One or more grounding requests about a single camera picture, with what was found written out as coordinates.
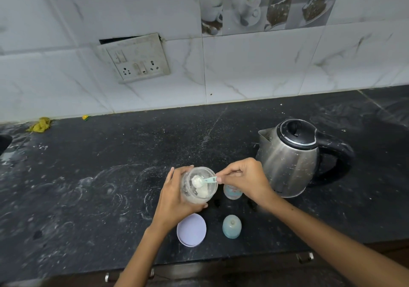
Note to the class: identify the person's right hand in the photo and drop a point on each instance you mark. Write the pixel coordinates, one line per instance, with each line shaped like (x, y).
(249, 178)

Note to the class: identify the person's left hand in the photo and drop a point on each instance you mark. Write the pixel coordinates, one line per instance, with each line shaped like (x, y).
(169, 203)

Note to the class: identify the clear plastic baby bottle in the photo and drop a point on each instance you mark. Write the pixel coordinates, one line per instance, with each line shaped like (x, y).
(232, 193)

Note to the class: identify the lilac round jar lid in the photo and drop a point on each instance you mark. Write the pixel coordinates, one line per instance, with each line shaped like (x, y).
(191, 231)

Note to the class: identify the steel electric kettle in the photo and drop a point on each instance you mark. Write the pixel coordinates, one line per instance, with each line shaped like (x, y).
(287, 168)

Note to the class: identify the teal measuring spoon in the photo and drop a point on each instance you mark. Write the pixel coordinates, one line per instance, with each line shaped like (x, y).
(209, 180)

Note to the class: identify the clear powder jar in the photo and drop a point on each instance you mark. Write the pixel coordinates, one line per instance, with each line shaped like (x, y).
(210, 198)

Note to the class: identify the teal-ringed bottle cap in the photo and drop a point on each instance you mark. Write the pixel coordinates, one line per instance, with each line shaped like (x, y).
(231, 227)

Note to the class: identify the person's right forearm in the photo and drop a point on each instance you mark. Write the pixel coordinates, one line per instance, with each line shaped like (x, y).
(335, 245)

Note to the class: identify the small yellow scrap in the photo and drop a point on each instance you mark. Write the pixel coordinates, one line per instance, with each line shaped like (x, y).
(85, 117)

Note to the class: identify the yellow-green cloth scrap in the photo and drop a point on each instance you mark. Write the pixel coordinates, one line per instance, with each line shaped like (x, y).
(40, 125)

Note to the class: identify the dark sink basin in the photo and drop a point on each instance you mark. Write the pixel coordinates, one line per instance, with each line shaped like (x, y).
(4, 143)

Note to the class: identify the white wall switch socket plate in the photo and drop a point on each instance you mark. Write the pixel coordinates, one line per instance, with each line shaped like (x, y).
(137, 60)

